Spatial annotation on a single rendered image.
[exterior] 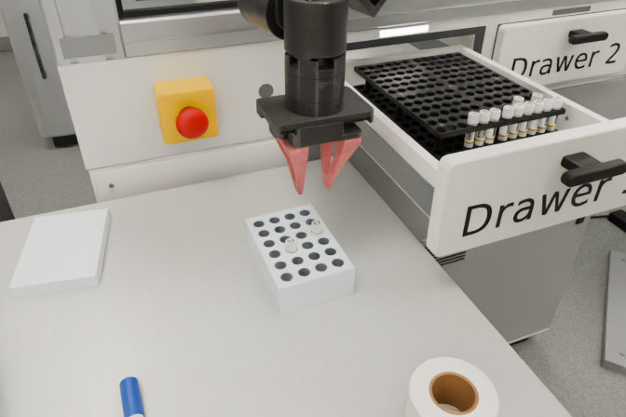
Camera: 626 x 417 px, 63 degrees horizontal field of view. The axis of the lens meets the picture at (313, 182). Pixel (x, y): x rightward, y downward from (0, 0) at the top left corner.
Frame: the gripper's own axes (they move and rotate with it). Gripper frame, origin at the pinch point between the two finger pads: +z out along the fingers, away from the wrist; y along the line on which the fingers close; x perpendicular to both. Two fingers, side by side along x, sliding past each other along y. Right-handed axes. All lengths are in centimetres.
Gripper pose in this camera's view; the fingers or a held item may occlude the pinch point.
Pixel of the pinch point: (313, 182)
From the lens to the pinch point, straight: 55.3
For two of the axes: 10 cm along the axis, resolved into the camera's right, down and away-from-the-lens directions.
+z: -0.1, 8.4, 5.5
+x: 3.7, 5.1, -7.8
